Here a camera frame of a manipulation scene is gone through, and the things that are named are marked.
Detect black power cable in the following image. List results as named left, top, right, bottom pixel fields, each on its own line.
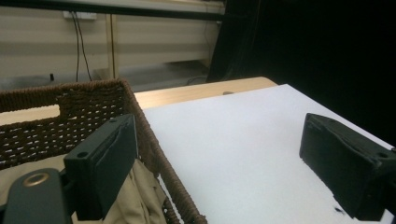
left=75, top=11, right=93, bottom=82
left=71, top=11, right=80, bottom=83

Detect black curtain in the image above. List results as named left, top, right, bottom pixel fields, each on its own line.
left=206, top=0, right=396, bottom=147

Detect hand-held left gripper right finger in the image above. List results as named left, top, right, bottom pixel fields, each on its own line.
left=299, top=112, right=396, bottom=222

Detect white wall outlet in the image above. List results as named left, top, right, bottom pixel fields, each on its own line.
left=62, top=10, right=98, bottom=21

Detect brown woven basket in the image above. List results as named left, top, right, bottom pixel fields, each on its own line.
left=0, top=77, right=208, bottom=224

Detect tan pants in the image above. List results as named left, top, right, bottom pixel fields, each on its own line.
left=0, top=153, right=169, bottom=224

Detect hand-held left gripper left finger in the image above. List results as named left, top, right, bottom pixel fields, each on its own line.
left=63, top=113, right=140, bottom=222

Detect white table mat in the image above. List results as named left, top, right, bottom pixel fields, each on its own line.
left=142, top=83, right=396, bottom=224

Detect beige background desk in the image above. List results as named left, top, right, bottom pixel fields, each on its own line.
left=0, top=0, right=226, bottom=91

